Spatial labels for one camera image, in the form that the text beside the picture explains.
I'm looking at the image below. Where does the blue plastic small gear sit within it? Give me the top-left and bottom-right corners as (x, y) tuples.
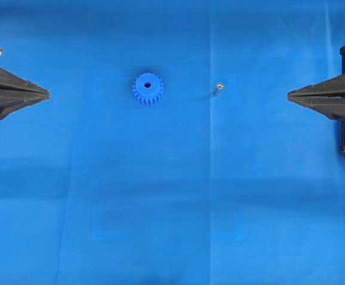
(132, 72), (164, 106)

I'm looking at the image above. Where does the blue cloth mat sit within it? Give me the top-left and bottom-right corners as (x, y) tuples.
(0, 1), (345, 284)

